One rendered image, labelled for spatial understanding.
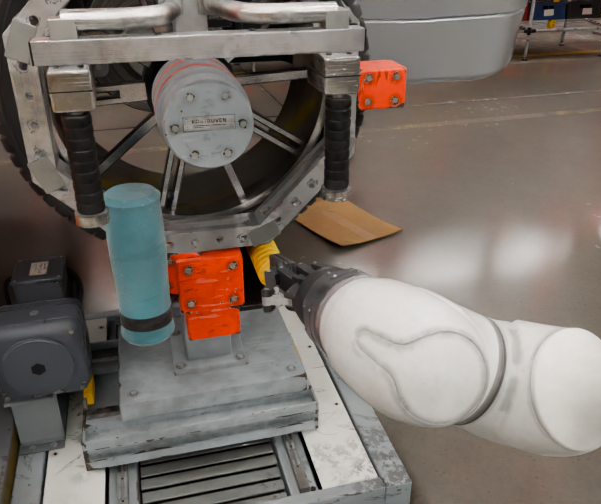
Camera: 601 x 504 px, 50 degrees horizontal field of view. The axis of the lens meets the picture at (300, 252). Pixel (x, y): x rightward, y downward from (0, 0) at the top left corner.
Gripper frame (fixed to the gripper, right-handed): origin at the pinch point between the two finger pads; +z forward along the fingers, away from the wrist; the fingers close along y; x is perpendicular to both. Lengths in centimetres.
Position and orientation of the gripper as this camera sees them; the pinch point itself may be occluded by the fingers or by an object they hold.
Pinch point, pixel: (282, 269)
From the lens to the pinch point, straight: 84.9
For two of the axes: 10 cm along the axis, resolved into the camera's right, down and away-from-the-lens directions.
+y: -9.4, 1.5, -2.9
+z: -3.2, -1.7, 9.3
